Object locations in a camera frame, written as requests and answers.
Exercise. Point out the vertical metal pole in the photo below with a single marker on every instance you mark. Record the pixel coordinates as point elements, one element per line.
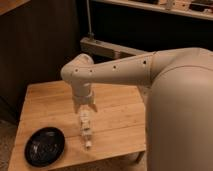
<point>90,31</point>

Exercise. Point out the black ceramic bowl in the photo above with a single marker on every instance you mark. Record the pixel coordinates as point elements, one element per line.
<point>44,147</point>

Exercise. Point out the small white bottle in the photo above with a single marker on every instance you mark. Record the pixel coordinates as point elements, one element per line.
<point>85,127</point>

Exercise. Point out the grey metal beam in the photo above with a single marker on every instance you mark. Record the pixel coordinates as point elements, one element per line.
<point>95,47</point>

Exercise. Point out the wooden table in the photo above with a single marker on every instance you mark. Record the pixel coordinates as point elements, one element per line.
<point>118,125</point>

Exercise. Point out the wooden shelf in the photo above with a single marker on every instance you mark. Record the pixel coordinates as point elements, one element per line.
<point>159,8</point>

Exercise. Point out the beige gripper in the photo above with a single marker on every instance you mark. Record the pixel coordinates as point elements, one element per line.
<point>83,96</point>

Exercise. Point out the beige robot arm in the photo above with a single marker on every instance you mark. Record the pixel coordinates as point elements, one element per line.
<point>179,107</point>

